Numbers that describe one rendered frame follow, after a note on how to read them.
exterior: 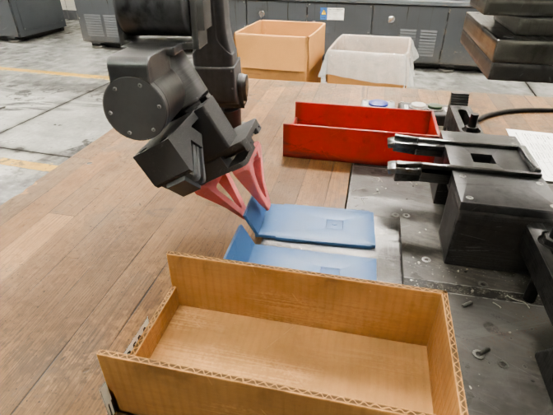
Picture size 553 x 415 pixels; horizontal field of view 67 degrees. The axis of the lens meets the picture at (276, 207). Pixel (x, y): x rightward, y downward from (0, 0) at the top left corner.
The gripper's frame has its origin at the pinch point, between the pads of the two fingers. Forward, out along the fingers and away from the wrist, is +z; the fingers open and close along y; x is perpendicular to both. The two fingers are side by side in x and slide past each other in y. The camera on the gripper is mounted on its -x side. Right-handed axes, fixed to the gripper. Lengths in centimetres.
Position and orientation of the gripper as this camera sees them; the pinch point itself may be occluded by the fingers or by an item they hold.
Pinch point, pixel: (254, 207)
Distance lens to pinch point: 52.1
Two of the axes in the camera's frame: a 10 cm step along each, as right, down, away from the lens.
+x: 1.6, -5.4, 8.3
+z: 4.9, 7.7, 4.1
